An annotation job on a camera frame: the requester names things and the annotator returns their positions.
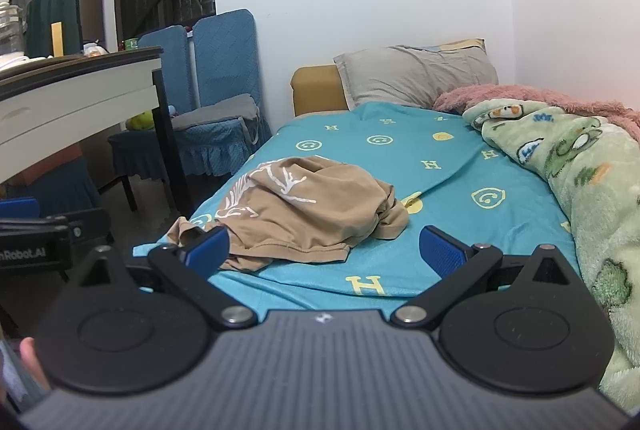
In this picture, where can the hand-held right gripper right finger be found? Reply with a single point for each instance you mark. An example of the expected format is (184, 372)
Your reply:
(441, 252)

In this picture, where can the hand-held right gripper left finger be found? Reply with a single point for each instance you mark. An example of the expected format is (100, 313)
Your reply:
(207, 249)

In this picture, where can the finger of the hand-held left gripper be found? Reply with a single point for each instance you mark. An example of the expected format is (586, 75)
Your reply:
(17, 208)

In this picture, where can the tan printed shirt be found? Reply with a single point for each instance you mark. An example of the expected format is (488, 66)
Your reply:
(310, 210)

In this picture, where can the person's left hand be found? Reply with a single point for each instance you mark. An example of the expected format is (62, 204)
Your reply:
(32, 362)

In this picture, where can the blue covered chair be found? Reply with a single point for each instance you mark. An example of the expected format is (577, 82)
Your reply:
(162, 41)
(225, 55)
(55, 190)

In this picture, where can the teal printed bed sheet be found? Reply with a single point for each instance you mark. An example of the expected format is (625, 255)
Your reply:
(400, 150)

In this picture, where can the white table with dark top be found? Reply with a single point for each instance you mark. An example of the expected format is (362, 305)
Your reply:
(75, 102)

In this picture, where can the grey seat cushion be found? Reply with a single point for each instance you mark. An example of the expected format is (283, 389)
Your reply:
(215, 110)

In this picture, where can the green plush toy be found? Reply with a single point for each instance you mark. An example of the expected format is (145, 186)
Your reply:
(140, 122)

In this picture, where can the green cartoon fleece blanket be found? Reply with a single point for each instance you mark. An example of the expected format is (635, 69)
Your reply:
(595, 190)

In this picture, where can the white and orange small item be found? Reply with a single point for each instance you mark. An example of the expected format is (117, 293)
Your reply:
(94, 50)

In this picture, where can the clear plastic container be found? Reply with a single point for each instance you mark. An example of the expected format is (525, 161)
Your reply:
(10, 27)

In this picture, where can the grey pillow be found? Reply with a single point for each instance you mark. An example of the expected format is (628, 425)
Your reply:
(415, 72)

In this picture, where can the pink fluffy blanket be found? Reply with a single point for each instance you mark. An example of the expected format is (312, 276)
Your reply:
(550, 97)

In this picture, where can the dark green bag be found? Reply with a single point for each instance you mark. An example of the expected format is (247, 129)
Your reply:
(42, 17)

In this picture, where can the yellow bed headboard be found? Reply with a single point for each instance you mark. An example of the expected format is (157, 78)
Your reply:
(317, 90)

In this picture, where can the yellow printed pillow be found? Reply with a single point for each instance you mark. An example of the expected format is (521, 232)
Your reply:
(467, 44)

